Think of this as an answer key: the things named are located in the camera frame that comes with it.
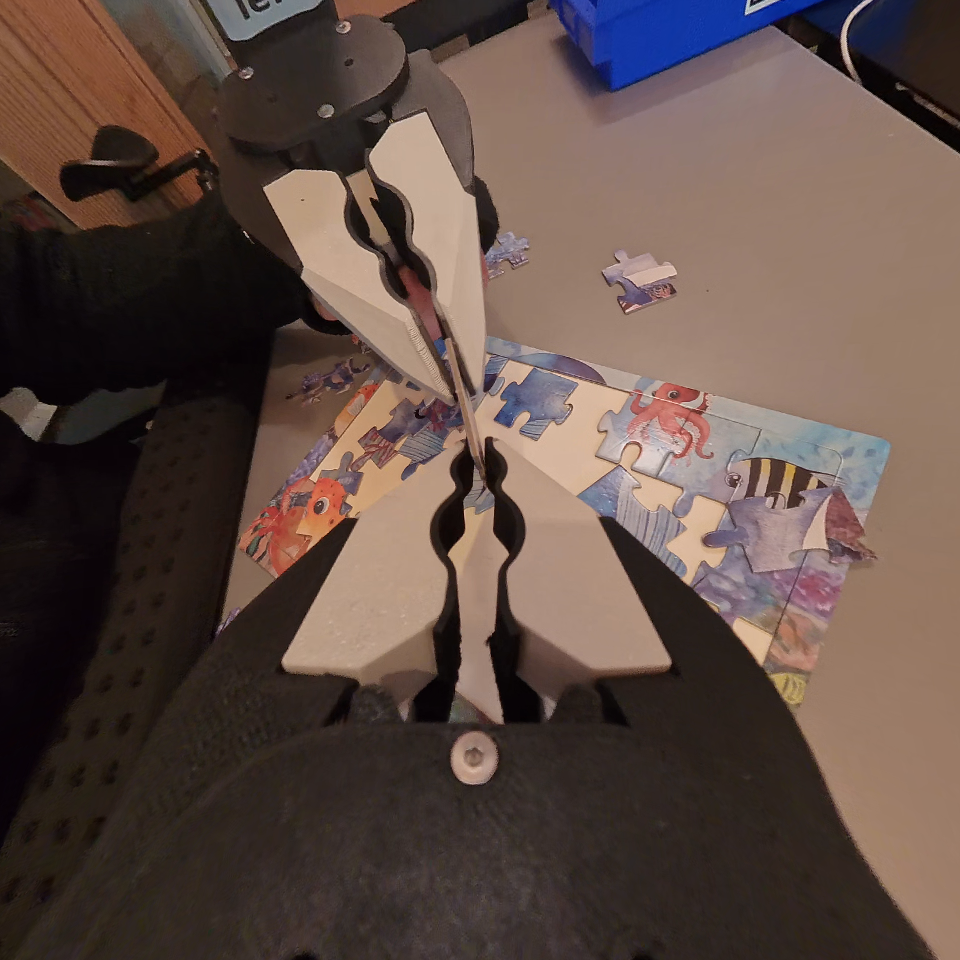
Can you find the blue whale eye puzzle piece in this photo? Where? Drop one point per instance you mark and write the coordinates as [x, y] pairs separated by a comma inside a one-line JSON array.
[[540, 397]]

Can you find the blue bin with tag sticker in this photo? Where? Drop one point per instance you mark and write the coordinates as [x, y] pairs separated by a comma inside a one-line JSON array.
[[660, 37]]

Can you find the wooden panel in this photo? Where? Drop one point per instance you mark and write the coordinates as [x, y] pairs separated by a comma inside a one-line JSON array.
[[75, 75]]

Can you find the purple seahorse loose piece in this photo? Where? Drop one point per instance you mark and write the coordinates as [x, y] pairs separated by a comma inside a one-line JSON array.
[[506, 255]]

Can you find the orange pufferfish puzzle piece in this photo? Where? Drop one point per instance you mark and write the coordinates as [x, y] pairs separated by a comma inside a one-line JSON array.
[[326, 506]]

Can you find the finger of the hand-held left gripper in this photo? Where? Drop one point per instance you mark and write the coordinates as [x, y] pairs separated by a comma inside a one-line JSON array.
[[337, 255], [442, 202]]

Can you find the group of assembled puzzle pieces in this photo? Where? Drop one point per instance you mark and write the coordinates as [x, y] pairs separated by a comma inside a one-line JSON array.
[[675, 420]]

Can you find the grey blue red-striped puzzle piece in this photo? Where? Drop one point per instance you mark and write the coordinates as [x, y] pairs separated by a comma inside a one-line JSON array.
[[641, 281]]

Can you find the black perforated pad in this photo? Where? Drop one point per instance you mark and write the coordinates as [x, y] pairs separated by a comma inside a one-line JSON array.
[[150, 600]]

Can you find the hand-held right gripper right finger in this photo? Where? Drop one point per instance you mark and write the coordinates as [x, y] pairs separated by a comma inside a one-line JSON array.
[[592, 600]]

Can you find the person's black clothing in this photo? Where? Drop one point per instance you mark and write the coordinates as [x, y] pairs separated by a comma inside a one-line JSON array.
[[45, 562]]

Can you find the black chair lever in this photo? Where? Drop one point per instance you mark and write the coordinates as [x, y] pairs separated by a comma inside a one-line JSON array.
[[112, 161]]

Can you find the ocean print puzzle board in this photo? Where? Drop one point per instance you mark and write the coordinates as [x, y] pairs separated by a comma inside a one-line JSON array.
[[847, 465]]

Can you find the purple and navy puzzle piece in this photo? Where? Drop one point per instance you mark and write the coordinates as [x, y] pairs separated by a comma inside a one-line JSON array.
[[780, 525]]

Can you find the person's left hand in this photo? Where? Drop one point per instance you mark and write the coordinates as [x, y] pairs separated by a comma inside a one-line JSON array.
[[416, 283]]

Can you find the person's left forearm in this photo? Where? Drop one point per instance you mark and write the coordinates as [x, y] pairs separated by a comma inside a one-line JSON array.
[[150, 300]]

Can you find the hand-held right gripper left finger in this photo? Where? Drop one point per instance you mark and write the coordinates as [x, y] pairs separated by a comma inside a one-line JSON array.
[[360, 600]]

